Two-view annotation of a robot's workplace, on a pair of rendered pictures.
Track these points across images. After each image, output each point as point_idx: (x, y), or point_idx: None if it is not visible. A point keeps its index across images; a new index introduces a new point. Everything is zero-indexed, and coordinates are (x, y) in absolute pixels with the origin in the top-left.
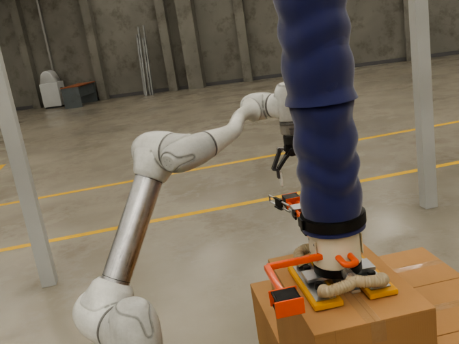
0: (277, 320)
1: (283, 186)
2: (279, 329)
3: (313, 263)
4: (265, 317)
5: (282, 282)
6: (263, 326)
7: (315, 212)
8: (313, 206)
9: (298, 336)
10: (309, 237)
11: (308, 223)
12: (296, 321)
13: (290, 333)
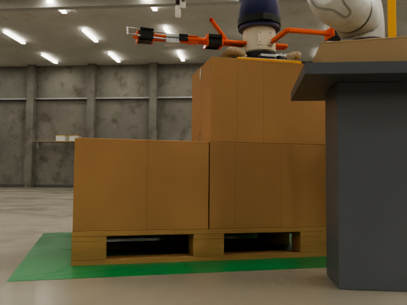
0: (218, 112)
1: (185, 8)
2: (221, 119)
3: (264, 48)
4: (155, 141)
5: (255, 60)
6: (137, 163)
7: (277, 9)
8: (277, 4)
9: (286, 89)
10: (262, 30)
11: (275, 15)
12: (286, 77)
13: (263, 100)
